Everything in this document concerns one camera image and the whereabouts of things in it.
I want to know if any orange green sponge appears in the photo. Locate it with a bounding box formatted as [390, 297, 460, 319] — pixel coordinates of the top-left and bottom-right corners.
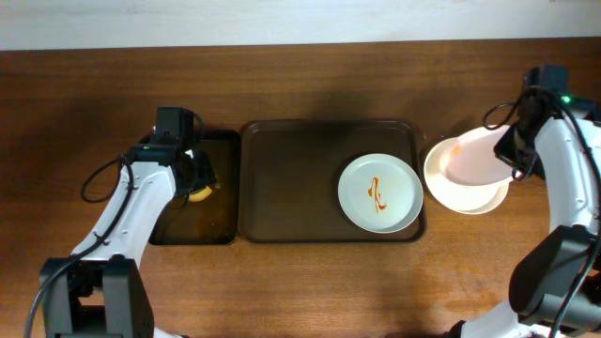
[188, 186, 212, 203]

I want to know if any white plate top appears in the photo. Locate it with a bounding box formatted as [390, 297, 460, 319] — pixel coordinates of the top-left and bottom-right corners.
[439, 125, 512, 187]

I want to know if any white plate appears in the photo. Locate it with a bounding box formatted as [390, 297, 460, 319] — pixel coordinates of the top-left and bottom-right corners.
[439, 125, 512, 187]
[424, 138, 509, 215]
[337, 153, 424, 234]

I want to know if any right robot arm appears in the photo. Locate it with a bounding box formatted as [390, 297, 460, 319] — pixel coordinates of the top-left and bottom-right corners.
[446, 65, 600, 338]

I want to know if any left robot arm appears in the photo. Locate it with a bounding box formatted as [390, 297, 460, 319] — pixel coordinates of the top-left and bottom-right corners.
[24, 107, 217, 337]

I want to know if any small black water tray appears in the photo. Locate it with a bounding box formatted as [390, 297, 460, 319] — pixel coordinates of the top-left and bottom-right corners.
[149, 130, 240, 245]

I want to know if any large brown serving tray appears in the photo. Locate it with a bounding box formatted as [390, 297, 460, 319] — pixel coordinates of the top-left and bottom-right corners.
[238, 120, 427, 243]

